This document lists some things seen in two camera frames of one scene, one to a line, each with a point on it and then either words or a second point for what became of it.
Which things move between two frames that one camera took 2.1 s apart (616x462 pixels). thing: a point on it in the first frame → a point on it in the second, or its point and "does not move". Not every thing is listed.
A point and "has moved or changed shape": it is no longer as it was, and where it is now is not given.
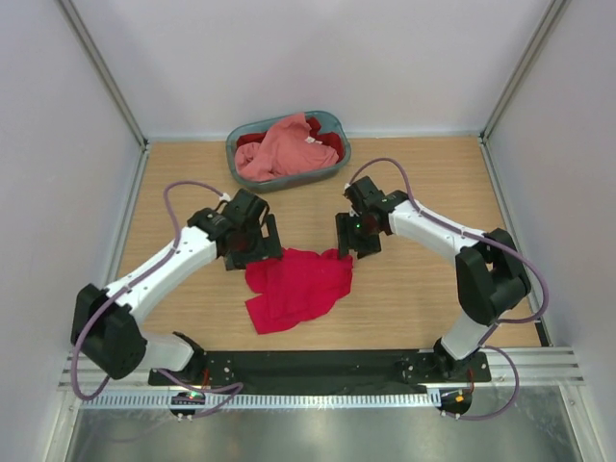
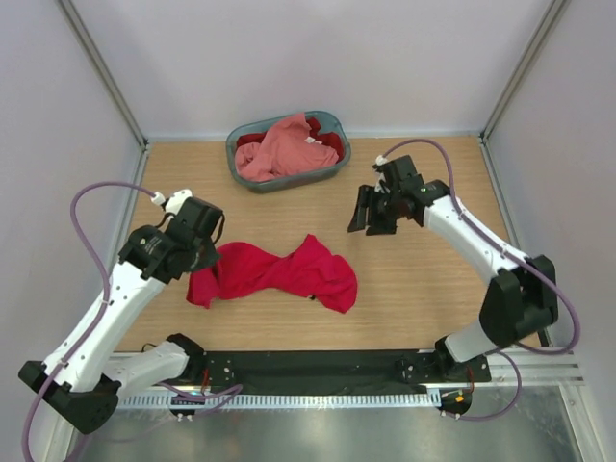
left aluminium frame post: [89, 47] does not move
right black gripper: [345, 223] → [368, 199]
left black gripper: [268, 247] → [209, 260]
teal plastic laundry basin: [326, 121] does not move
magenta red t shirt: [296, 287] has moved or changed shape
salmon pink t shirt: [282, 152] does not move
